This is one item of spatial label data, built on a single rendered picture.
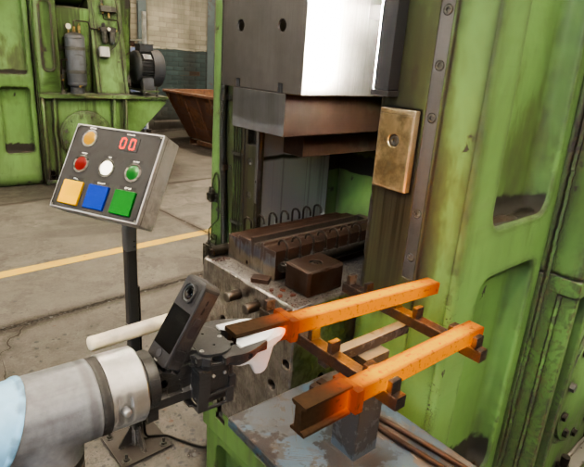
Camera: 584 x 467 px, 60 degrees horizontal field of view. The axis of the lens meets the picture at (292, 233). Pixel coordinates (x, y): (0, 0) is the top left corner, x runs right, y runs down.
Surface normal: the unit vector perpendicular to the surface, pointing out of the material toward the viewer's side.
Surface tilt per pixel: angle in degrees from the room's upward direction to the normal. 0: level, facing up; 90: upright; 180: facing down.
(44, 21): 90
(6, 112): 90
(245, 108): 90
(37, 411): 51
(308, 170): 90
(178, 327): 58
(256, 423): 0
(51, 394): 35
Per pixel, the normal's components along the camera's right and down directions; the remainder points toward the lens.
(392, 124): -0.75, 0.17
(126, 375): 0.45, -0.55
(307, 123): 0.66, 0.29
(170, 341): -0.60, -0.36
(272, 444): 0.07, -0.94
